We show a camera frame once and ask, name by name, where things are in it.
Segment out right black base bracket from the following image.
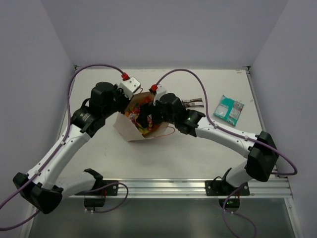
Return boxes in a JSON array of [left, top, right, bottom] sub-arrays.
[[205, 176, 250, 211]]

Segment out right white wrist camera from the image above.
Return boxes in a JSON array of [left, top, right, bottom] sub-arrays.
[[149, 84, 166, 106]]

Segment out purple cable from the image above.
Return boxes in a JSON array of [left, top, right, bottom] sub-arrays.
[[0, 63, 129, 229], [156, 68, 298, 238]]

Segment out teal snack packet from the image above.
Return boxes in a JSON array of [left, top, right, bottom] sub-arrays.
[[213, 95, 244, 126]]

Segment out colourful candy packet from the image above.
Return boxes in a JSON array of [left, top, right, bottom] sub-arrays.
[[124, 96, 154, 135]]

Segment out aluminium mounting rail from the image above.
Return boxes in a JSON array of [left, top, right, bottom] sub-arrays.
[[59, 177, 294, 199]]

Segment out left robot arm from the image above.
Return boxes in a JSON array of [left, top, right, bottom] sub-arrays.
[[13, 78, 141, 214]]

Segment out brown chocolate bar wrapper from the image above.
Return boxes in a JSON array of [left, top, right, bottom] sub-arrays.
[[182, 98, 204, 108]]

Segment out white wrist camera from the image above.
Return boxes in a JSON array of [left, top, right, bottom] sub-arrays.
[[149, 84, 166, 106], [118, 77, 141, 100]]

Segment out white paper bag orange handles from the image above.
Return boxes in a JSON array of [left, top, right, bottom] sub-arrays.
[[113, 92, 175, 142]]

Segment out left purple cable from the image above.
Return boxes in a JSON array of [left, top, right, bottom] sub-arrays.
[[0, 63, 129, 229]]

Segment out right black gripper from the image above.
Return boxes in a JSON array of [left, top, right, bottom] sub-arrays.
[[136, 100, 177, 128]]

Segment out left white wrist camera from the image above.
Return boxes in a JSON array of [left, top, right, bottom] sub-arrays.
[[118, 77, 141, 100]]

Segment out left black base bracket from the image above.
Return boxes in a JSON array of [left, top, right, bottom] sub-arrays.
[[83, 180, 118, 211]]

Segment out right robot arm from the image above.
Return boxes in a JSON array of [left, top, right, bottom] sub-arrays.
[[137, 93, 278, 195]]

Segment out black base bracket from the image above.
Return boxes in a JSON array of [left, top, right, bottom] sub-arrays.
[[205, 176, 250, 211], [83, 180, 118, 211]]

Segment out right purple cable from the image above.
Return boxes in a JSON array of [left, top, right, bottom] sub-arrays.
[[156, 68, 298, 238]]

